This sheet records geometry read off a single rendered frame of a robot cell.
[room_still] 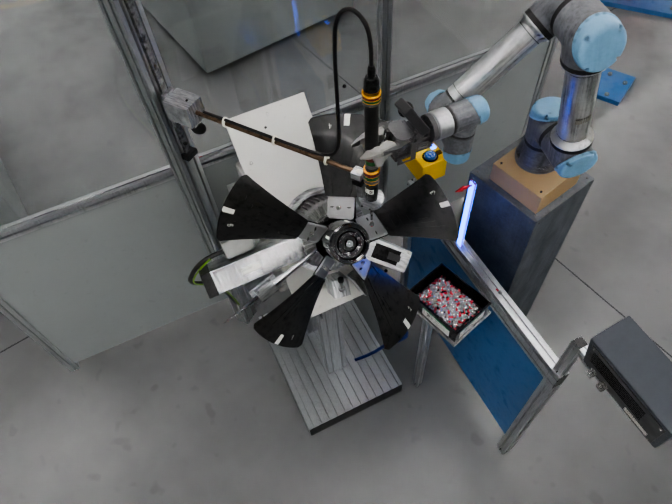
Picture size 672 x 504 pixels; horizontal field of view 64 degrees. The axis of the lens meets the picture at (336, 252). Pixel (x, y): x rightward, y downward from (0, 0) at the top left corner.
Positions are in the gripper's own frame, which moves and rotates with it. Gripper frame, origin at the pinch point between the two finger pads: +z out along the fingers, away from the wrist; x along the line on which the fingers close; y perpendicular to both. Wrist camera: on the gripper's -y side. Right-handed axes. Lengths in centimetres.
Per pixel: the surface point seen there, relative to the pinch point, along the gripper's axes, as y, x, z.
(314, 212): 33.1, 12.8, 9.4
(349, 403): 145, -8, 12
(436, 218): 35.0, -4.9, -22.3
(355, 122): 9.4, 18.0, -7.6
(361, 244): 30.6, -5.8, 3.1
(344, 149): 14.3, 14.7, -2.4
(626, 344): 27, -63, -37
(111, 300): 111, 70, 90
